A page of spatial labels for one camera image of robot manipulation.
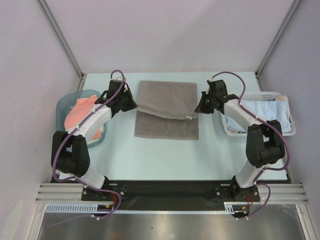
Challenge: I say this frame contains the grey towel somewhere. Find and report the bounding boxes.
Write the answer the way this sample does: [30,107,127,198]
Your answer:
[134,80,199,141]

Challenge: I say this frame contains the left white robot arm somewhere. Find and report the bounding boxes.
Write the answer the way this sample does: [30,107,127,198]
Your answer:
[51,76,137,200]

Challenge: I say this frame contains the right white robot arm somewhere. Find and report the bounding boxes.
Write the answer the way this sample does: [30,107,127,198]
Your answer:
[195,80,286,201]

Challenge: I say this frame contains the white plastic basket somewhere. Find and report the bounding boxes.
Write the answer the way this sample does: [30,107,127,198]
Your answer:
[220,91,297,137]

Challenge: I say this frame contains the pink towel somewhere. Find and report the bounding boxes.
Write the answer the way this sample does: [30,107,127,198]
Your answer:
[64,94,98,131]

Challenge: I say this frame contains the light blue towel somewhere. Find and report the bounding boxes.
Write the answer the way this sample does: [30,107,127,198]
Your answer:
[221,99,296,136]

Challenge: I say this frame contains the teal plastic basin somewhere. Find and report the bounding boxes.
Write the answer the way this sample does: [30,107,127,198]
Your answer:
[55,89,101,132]

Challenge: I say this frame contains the beige towel in basket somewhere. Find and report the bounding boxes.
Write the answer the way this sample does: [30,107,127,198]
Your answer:
[275,95,289,102]

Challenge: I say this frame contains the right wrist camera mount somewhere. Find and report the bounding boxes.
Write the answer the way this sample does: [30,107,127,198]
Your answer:
[206,79,214,85]

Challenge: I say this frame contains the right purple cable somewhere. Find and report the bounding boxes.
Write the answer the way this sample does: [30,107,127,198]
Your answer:
[211,71,293,220]

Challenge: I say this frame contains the purple cable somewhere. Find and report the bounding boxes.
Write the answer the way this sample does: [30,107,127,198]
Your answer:
[51,69,126,222]
[211,71,293,220]

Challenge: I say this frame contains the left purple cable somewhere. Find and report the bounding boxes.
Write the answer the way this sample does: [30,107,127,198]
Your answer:
[51,69,126,222]

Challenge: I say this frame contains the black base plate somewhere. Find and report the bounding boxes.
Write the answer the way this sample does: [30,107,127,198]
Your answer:
[81,178,261,212]

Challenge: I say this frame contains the white slotted cable duct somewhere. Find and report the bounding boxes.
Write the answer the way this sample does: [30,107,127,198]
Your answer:
[45,202,248,215]

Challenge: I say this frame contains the aluminium rail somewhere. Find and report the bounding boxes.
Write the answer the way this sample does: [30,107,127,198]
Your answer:
[35,183,309,205]

